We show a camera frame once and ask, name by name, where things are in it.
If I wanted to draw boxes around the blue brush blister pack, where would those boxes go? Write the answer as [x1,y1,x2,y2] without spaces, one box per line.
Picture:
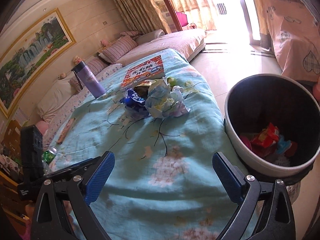
[276,135,292,155]

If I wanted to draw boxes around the white round trash bin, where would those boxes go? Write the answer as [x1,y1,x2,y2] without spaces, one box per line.
[225,74,319,178]

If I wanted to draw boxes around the green soda can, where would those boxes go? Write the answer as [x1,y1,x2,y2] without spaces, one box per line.
[42,146,57,164]

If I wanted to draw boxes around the wooden stick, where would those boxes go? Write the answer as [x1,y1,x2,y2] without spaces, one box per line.
[56,118,75,145]

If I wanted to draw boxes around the red crumpled wrapper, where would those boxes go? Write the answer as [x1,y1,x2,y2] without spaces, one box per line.
[251,123,279,149]

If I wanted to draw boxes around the pink sofa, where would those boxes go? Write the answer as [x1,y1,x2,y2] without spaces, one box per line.
[37,29,207,123]

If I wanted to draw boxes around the blue crumpled snack bag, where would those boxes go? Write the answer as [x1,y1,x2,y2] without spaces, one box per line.
[119,88,150,117]

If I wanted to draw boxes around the light blue floral tablecloth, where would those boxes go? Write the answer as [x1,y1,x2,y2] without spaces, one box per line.
[44,49,246,239]

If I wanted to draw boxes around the purple thermos bottle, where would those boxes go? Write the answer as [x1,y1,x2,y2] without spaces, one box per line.
[72,61,106,98]

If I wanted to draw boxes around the crumpled white paper ball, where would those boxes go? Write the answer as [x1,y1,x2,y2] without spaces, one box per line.
[145,77,190,119]

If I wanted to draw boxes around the framed waterfall painting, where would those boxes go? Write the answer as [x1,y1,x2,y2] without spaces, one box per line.
[1,8,76,118]

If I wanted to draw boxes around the striped pink cushion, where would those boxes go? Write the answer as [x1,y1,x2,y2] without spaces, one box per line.
[99,35,138,63]

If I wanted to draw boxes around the red children's book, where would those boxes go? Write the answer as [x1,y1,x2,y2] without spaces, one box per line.
[121,55,165,88]

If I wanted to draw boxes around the green snack packet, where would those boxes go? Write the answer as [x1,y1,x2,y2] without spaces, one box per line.
[167,77,177,87]

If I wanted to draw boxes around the pink heart pattern cover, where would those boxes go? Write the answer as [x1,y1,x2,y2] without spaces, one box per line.
[263,0,319,82]

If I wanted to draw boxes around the beige curtain left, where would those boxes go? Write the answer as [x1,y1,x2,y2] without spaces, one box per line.
[114,0,171,34]

